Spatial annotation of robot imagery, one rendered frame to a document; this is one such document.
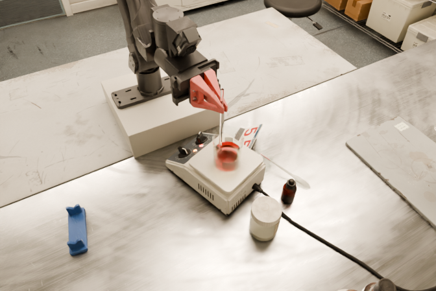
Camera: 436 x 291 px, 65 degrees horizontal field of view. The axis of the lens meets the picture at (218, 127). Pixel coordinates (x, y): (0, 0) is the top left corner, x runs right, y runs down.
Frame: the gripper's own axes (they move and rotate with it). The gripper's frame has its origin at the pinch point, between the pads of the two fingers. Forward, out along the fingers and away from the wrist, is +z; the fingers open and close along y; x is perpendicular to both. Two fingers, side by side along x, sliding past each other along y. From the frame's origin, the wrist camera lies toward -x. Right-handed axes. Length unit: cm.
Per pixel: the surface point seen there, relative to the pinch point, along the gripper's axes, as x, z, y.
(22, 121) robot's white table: 27, -49, -31
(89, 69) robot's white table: 27, -60, -7
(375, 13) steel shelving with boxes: 93, -88, 220
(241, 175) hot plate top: 15.7, 5.7, 1.2
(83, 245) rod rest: 23.3, -3.5, -30.8
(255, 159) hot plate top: 15.8, 4.3, 6.3
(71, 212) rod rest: 23.0, -11.8, -30.2
